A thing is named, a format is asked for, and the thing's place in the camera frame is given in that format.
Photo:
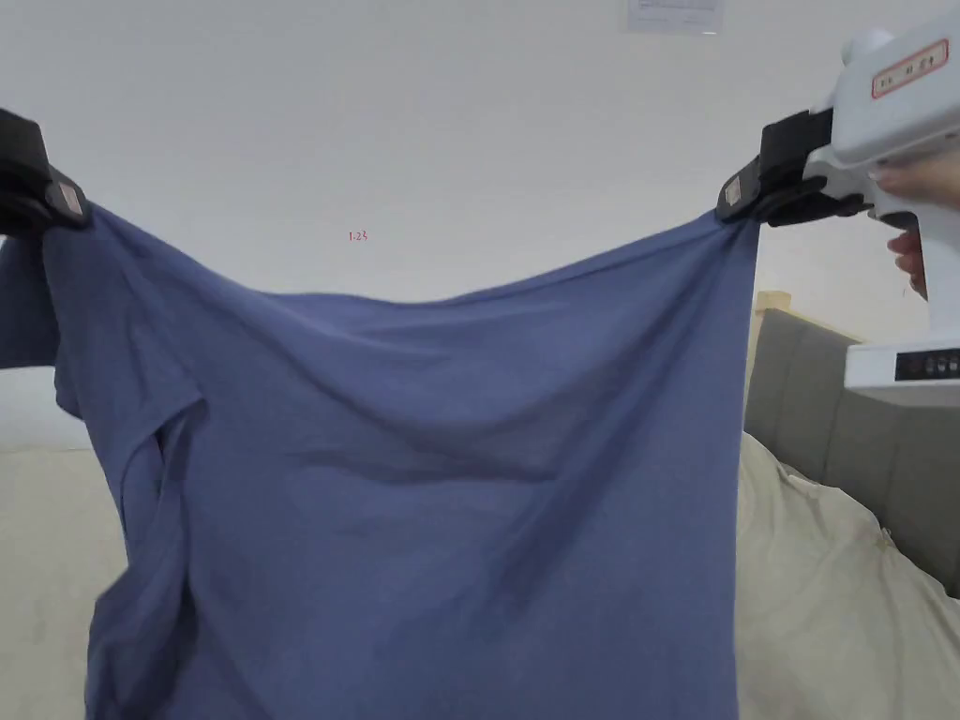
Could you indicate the white paper notice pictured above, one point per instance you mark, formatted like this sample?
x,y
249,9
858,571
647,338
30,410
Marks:
x,y
671,15

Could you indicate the grey padded headboard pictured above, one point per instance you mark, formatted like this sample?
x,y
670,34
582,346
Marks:
x,y
840,450

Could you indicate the person's right hand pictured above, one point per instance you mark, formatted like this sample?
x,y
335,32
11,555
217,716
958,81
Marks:
x,y
909,259

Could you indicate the pale wooden frame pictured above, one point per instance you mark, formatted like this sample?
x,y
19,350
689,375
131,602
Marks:
x,y
772,304

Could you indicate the bed with beige sheet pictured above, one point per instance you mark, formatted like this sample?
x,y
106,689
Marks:
x,y
45,585

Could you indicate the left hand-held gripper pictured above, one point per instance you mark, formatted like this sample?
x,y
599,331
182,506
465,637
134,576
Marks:
x,y
19,150

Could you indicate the blue shirt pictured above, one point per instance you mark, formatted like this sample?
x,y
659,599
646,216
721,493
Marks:
x,y
420,480

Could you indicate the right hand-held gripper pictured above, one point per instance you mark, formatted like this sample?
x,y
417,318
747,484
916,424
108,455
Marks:
x,y
892,112

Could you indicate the cream pillow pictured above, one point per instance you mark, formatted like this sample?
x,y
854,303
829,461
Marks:
x,y
832,600

